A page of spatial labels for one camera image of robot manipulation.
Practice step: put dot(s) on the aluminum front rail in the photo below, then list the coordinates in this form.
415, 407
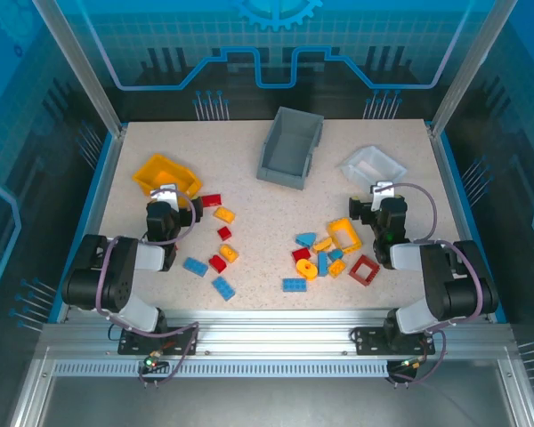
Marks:
271, 333

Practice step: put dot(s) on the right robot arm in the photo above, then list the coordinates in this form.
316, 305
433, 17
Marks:
463, 284

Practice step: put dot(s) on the white plastic bin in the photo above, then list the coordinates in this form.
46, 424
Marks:
369, 164

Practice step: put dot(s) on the blue quarter-round lego piece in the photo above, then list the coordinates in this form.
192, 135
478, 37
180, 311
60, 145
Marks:
307, 239

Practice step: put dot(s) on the yellow lego window frame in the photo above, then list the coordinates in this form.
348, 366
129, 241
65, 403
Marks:
338, 223

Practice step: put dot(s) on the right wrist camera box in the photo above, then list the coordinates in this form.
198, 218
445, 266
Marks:
378, 200

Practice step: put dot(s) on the yellow cylinder lego piece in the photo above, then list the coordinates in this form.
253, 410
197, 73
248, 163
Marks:
229, 253

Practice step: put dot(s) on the slotted metal strip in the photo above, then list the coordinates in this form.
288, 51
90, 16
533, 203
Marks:
271, 369

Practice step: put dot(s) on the small blue lego piece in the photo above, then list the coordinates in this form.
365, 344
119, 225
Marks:
336, 255

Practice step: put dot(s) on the slim blue lego brick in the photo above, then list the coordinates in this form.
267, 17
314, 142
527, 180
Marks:
322, 264

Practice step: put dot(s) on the yellow arch lego piece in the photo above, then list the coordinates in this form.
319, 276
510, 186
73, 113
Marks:
322, 244

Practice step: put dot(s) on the small LED connector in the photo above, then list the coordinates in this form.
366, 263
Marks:
151, 362
413, 364

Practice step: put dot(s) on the gray plastic bin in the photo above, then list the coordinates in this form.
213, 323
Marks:
289, 147

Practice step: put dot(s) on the yellow round lego piece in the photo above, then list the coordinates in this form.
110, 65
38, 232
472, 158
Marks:
313, 273

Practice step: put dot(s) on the blue table border strip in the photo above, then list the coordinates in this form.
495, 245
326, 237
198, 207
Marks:
94, 200
463, 200

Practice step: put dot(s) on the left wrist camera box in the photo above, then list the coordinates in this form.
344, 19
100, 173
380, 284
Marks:
169, 198

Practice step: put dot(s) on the yellow rectangular lego brick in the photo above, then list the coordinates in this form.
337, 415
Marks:
224, 215

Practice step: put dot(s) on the tall red lego brick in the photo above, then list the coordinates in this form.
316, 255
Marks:
217, 264

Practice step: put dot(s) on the blue rectangular lego brick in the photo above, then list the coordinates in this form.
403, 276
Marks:
294, 285
223, 288
195, 266

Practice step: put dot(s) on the small yellow lego brick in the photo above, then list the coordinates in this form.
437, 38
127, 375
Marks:
337, 268

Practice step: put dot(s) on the red lego window frame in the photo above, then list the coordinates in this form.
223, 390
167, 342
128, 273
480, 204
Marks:
372, 277

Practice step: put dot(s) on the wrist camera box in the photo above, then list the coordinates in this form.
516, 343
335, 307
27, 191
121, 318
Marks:
378, 200
169, 198

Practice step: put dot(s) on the aluminum frame post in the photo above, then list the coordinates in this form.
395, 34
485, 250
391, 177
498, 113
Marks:
468, 66
85, 66

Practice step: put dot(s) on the yellow plastic bin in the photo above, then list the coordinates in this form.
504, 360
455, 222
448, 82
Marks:
158, 175

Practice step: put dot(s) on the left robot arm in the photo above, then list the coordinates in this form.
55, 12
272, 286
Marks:
93, 276

